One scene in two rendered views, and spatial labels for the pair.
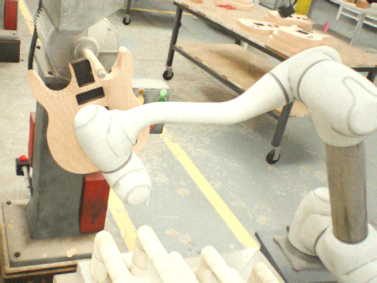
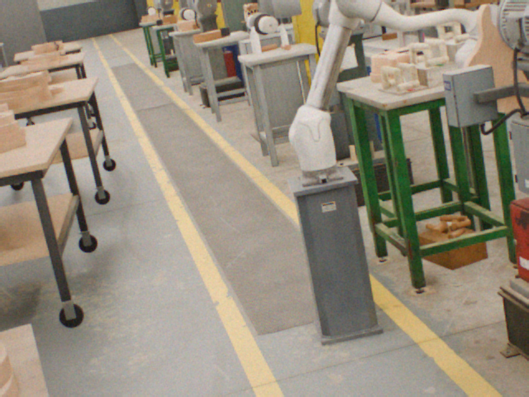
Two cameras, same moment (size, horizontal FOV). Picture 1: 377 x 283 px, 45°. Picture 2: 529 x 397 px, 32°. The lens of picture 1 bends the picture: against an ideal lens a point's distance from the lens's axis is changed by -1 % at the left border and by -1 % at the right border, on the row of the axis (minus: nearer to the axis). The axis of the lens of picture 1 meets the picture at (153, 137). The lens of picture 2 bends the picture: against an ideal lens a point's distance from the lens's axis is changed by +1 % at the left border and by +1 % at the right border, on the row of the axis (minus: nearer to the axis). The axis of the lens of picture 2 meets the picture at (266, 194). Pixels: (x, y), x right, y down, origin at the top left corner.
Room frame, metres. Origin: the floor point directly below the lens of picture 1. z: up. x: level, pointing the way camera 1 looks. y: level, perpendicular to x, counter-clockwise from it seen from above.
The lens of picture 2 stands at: (5.16, 0.26, 1.63)
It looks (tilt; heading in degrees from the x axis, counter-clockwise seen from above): 14 degrees down; 197
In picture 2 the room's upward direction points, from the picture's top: 11 degrees counter-clockwise
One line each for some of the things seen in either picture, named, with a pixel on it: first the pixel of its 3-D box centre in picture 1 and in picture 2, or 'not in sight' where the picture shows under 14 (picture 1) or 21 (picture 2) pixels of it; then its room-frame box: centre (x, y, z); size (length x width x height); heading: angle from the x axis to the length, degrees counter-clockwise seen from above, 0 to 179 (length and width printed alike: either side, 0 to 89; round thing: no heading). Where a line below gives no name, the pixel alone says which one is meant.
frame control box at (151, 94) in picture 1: (131, 106); (485, 103); (1.73, 0.11, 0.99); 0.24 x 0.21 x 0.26; 26
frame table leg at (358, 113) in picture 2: not in sight; (369, 180); (0.51, -0.57, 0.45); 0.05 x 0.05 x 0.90; 26
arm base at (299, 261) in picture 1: (303, 244); (320, 173); (1.38, -0.62, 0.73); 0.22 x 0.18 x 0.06; 18
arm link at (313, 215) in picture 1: (320, 219); (313, 141); (1.35, -0.63, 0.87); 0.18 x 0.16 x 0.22; 21
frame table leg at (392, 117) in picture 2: not in sight; (405, 202); (1.01, -0.33, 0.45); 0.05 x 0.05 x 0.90; 26
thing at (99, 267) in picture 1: (100, 259); not in sight; (0.65, 0.05, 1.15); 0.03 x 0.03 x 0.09
